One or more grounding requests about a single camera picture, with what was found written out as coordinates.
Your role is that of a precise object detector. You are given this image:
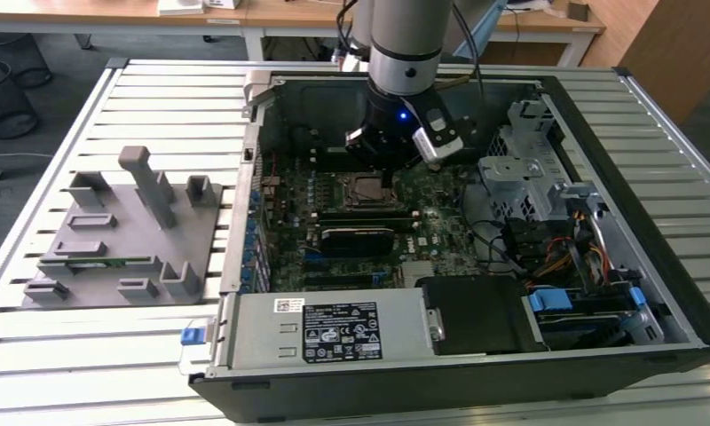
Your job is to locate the silver square CPU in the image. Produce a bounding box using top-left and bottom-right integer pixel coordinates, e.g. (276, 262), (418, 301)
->
(354, 176), (386, 199)

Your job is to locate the thin metal locking lever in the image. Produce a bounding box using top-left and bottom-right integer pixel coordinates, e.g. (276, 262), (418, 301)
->
(388, 170), (405, 209)

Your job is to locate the metal socket cover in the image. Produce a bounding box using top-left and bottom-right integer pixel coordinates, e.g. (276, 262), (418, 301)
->
(342, 171), (401, 209)

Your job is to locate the CPU socket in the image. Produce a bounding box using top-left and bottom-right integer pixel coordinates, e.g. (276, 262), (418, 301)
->
(340, 170), (404, 212)

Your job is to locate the black installed RAM stick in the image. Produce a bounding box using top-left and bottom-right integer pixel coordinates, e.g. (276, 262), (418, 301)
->
(312, 219), (419, 233)
(312, 208), (419, 222)

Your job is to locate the small black graphics card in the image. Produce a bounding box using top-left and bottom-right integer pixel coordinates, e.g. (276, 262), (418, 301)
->
(318, 226), (396, 257)

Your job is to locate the green motherboard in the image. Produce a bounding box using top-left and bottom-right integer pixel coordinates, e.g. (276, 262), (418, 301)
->
(253, 150), (522, 294)

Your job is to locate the silver chipset heatsink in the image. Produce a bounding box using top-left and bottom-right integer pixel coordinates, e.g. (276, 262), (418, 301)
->
(400, 260), (437, 285)

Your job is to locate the silver metal drive cage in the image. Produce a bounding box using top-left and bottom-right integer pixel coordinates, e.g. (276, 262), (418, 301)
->
(477, 99), (569, 223)

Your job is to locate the black expansion slot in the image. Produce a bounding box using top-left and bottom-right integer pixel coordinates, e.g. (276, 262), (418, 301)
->
(304, 274), (386, 288)

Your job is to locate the blue disk carrier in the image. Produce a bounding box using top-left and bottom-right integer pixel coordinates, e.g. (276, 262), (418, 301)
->
(523, 287), (634, 350)

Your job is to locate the silver power supply black label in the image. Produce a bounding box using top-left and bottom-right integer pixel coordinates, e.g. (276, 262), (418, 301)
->
(209, 288), (446, 370)

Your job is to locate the large white box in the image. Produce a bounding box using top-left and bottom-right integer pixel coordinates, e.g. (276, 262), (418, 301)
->
(157, 0), (206, 18)

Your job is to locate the grey plastic parts rack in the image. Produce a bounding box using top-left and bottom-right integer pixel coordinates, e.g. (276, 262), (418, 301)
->
(21, 146), (225, 310)

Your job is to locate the black open PC case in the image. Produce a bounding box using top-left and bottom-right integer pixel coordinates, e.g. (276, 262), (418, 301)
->
(180, 66), (710, 425)

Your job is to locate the green RAM stick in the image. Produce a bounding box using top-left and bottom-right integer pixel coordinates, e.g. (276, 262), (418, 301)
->
(64, 258), (154, 269)

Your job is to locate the wooden cabinet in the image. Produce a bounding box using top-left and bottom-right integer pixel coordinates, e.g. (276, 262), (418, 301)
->
(582, 0), (710, 124)

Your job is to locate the black mesh wastebasket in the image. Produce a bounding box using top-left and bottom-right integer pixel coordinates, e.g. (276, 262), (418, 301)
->
(0, 33), (54, 89)
(0, 59), (41, 139)

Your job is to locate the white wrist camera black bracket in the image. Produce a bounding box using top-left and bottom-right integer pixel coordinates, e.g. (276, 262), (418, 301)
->
(409, 107), (466, 163)

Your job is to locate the black round wire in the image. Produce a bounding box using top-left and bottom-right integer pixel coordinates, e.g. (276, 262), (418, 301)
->
(461, 168), (525, 279)

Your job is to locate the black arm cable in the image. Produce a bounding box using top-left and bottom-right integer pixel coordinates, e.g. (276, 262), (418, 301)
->
(449, 0), (487, 103)

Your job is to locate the yellow orange wire bundle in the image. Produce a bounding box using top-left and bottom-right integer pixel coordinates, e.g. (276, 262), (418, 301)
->
(531, 237), (606, 279)

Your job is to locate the silver hinged metal bracket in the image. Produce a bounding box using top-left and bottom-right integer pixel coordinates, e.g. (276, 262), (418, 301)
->
(558, 184), (615, 285)

